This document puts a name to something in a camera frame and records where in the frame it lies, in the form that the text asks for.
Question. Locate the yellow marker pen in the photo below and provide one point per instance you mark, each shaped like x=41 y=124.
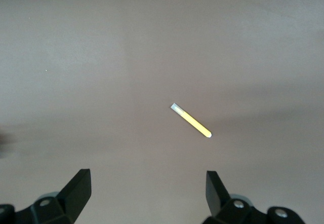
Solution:
x=193 y=122

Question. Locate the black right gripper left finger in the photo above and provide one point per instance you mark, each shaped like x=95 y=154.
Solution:
x=63 y=208

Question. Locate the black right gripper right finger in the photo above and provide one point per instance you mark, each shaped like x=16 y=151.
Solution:
x=227 y=211

